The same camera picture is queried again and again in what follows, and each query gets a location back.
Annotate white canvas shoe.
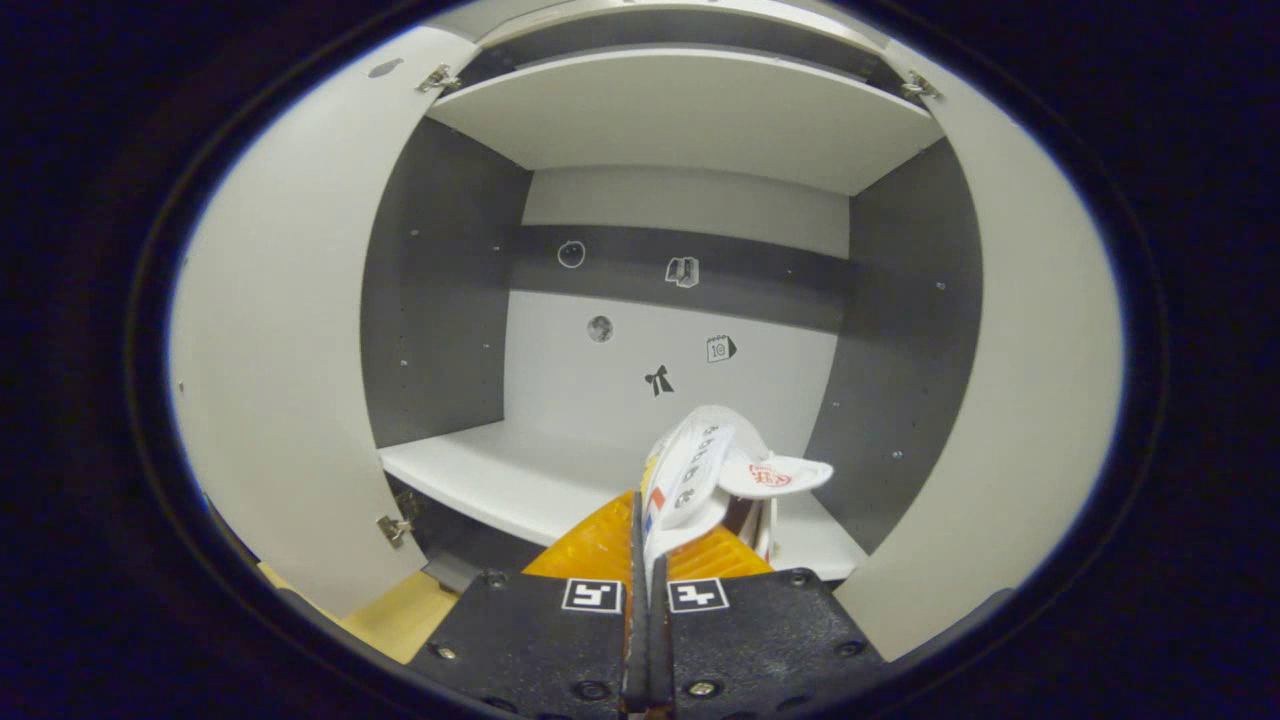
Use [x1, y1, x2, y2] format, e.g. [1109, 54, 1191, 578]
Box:
[640, 404, 836, 591]

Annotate white cabinet shelf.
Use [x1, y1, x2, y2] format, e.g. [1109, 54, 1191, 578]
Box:
[425, 45, 946, 197]
[378, 420, 869, 581]

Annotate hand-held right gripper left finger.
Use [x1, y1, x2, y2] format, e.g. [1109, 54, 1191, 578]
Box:
[405, 490, 651, 716]

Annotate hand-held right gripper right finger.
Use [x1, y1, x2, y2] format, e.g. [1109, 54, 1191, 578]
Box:
[645, 530, 886, 716]

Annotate white shoe cabinet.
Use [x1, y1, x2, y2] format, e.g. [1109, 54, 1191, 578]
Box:
[360, 0, 986, 591]

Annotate white shoe cabinet door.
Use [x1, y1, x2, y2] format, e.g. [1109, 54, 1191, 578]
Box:
[168, 25, 481, 619]
[835, 40, 1126, 663]

